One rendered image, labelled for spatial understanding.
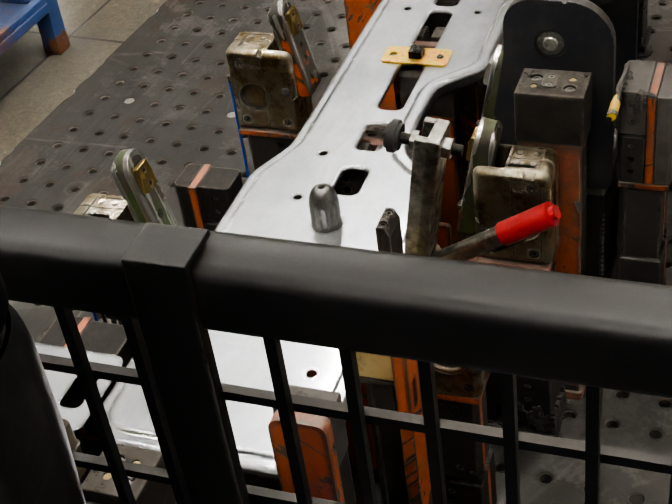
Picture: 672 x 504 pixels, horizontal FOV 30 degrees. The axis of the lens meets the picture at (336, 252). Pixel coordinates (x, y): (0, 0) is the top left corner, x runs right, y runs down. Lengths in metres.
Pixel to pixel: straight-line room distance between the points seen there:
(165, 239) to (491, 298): 0.10
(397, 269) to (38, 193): 1.66
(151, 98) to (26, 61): 1.79
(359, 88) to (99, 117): 0.74
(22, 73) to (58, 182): 1.88
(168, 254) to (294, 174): 1.01
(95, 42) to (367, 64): 2.44
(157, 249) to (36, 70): 3.50
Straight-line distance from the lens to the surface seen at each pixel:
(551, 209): 1.05
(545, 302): 0.35
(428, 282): 0.36
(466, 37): 1.60
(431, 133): 1.03
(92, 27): 4.04
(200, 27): 2.37
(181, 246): 0.38
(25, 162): 2.09
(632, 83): 1.34
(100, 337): 1.25
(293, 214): 1.32
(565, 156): 1.29
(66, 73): 3.81
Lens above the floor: 1.78
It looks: 38 degrees down
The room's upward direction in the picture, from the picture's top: 9 degrees counter-clockwise
